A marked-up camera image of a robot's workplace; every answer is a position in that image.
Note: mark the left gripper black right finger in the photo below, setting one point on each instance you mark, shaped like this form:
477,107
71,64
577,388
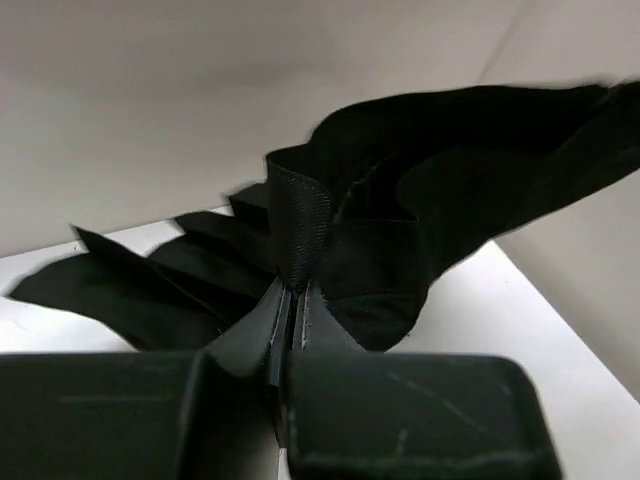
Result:
355,414

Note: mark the black pleated skirt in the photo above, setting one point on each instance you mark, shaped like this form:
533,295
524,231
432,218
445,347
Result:
383,198

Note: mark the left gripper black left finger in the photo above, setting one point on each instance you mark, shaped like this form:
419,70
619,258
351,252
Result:
199,414

